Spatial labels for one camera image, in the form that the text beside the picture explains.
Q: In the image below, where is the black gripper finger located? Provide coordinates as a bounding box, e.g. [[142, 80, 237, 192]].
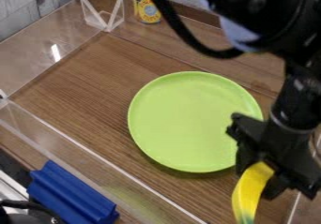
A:
[[235, 147, 259, 177], [262, 174, 292, 201]]

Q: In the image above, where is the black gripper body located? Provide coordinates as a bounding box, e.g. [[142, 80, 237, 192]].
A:
[[226, 112, 321, 200]]

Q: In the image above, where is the yellow banana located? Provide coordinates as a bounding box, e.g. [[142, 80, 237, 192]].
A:
[[231, 162, 274, 224]]

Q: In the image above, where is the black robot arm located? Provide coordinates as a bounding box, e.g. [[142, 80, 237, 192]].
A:
[[207, 0, 321, 199]]

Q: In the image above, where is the green plate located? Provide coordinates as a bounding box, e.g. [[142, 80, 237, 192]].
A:
[[127, 71, 263, 173]]

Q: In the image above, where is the blue plastic block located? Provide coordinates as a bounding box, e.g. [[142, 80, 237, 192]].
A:
[[28, 160, 119, 224]]

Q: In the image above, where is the yellow labelled tin can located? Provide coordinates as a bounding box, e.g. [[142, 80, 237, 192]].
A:
[[134, 0, 162, 24]]

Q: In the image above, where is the clear acrylic corner bracket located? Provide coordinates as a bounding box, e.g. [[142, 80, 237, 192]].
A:
[[80, 0, 124, 33]]

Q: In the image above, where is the black cable bottom left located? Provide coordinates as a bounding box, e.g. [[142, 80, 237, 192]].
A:
[[0, 200, 64, 224]]

